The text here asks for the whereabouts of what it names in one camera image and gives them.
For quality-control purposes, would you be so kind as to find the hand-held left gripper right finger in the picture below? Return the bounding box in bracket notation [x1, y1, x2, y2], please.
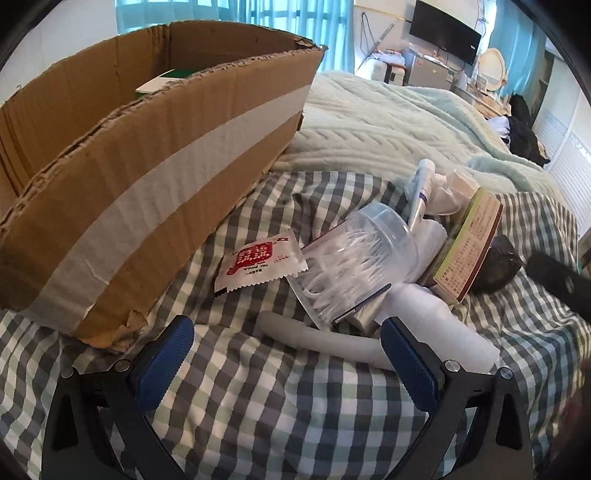
[381, 318, 534, 480]

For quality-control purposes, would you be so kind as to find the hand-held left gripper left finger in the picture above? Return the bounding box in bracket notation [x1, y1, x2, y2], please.
[41, 316, 195, 480]

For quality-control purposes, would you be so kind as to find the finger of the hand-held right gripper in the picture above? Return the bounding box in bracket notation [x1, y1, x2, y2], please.
[526, 253, 591, 319]

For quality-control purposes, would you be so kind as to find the grey curved tube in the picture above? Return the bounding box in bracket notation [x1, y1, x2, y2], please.
[257, 311, 398, 370]

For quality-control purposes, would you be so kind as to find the tan printed box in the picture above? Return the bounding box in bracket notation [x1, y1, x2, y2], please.
[431, 187, 504, 305]

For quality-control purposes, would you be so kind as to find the brown cardboard box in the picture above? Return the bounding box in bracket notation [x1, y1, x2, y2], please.
[0, 21, 328, 354]

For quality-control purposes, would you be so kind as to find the green medicine box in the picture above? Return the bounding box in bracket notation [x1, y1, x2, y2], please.
[135, 69, 192, 100]

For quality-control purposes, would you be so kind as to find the white plastic bottle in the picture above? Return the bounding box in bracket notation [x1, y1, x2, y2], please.
[388, 282, 502, 372]

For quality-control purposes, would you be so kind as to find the black glossy object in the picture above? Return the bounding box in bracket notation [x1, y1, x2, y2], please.
[471, 235, 525, 294]

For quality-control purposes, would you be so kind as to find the clear zip bag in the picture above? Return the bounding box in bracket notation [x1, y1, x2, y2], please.
[288, 272, 393, 330]

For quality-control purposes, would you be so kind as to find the white louvred wardrobe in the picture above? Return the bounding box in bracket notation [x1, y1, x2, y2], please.
[531, 46, 591, 213]

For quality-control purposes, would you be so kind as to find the clear cotton swab jar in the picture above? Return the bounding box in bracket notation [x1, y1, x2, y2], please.
[295, 203, 421, 296]

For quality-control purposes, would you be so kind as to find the grey checked bedsheet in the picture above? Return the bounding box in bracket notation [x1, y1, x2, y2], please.
[0, 168, 580, 480]

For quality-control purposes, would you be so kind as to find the red white sachet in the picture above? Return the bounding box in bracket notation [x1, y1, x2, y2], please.
[213, 229, 309, 296]

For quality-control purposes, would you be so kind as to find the black jacket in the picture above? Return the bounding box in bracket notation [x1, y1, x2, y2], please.
[505, 117, 551, 168]

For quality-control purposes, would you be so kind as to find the white squeeze tube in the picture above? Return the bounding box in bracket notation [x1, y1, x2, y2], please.
[405, 159, 439, 227]

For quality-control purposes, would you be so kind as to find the white navy jacket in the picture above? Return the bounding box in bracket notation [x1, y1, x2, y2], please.
[488, 115, 512, 141]

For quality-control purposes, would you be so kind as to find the black bag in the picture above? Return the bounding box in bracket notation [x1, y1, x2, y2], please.
[508, 95, 532, 120]

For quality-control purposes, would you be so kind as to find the white dressing table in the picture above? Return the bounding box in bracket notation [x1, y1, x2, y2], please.
[455, 78, 504, 116]

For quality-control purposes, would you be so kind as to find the oval vanity mirror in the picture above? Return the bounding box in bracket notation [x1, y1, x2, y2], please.
[475, 47, 509, 90]

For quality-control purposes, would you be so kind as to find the blue curtain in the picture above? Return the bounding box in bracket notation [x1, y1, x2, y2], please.
[231, 0, 355, 72]
[115, 0, 232, 33]
[485, 7, 548, 100]

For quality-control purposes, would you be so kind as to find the mint knitted blanket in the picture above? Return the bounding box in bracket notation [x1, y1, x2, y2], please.
[274, 69, 566, 208]

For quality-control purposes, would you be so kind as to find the silver mini fridge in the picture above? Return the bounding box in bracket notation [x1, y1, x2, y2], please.
[406, 51, 455, 88]

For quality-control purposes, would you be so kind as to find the white floor appliance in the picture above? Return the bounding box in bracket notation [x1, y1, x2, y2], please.
[369, 58, 407, 86]

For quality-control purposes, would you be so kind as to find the black flat television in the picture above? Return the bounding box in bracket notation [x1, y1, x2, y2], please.
[410, 0, 482, 65]

